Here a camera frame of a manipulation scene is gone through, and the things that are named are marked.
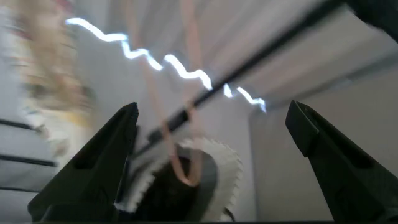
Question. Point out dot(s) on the cream printed garment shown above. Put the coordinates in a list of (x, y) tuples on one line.
[(53, 77)]

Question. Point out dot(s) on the pink clothes hanger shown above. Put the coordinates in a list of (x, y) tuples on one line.
[(191, 37)]

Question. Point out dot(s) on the white laundry basket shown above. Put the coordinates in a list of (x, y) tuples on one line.
[(227, 168)]

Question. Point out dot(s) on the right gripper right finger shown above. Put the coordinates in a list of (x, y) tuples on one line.
[(348, 174)]

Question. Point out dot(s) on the black clothes rack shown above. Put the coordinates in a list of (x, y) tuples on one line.
[(248, 65)]

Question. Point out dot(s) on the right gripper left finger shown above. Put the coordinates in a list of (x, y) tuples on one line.
[(93, 174)]

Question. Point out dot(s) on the white curtain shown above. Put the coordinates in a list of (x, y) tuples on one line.
[(280, 28)]

